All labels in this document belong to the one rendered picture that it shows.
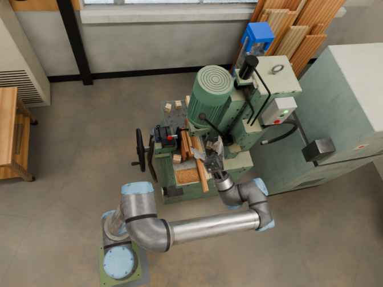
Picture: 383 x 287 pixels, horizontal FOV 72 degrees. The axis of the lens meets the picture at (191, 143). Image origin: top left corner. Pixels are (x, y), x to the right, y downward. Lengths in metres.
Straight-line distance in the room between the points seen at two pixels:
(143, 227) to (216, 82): 0.68
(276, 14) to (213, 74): 1.41
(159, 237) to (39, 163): 1.95
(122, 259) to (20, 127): 1.65
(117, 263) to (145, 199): 0.61
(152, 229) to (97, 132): 1.91
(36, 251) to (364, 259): 2.91
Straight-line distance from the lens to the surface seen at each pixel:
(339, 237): 3.07
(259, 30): 2.11
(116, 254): 1.51
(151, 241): 0.96
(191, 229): 1.03
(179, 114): 1.80
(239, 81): 1.24
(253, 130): 1.39
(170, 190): 1.87
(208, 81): 1.21
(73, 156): 2.69
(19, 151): 2.63
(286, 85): 1.33
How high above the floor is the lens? 2.42
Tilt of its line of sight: 63 degrees down
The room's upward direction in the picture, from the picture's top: 21 degrees clockwise
